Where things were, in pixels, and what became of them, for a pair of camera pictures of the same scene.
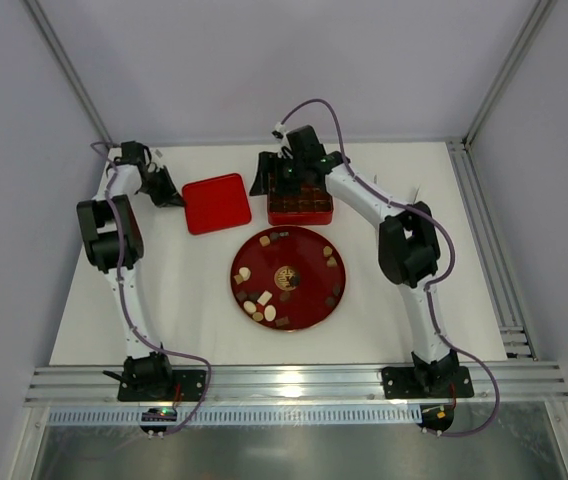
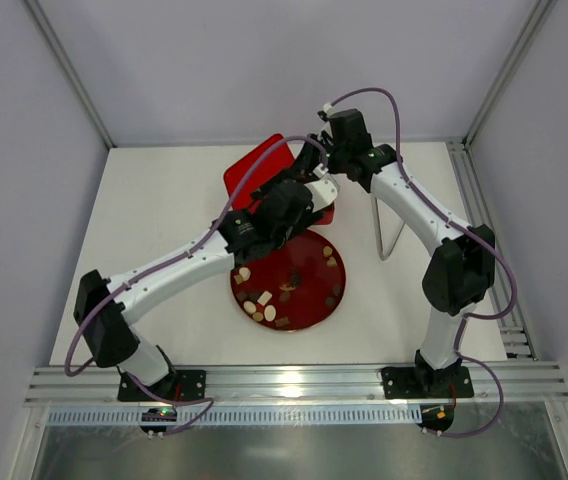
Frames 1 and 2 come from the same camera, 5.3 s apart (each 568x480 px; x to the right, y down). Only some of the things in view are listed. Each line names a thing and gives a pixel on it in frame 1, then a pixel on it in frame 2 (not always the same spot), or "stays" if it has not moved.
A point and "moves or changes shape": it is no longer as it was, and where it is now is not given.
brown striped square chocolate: x=282 y=321 stays
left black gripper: x=153 y=181 to x=274 y=185
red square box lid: x=216 y=203 moves or changes shape
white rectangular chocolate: x=264 y=298 stays
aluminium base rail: x=493 y=385 stays
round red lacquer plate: x=288 y=278 stays
